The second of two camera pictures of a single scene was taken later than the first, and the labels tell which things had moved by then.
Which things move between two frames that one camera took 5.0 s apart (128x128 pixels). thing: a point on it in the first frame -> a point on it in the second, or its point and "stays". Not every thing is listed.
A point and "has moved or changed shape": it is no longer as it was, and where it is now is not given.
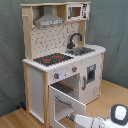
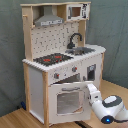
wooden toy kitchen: (62, 72) stays
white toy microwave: (77, 11) stays
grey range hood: (48, 17) stays
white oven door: (60, 105) has moved or changed shape
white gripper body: (86, 122) -> (94, 94)
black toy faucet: (71, 45) stays
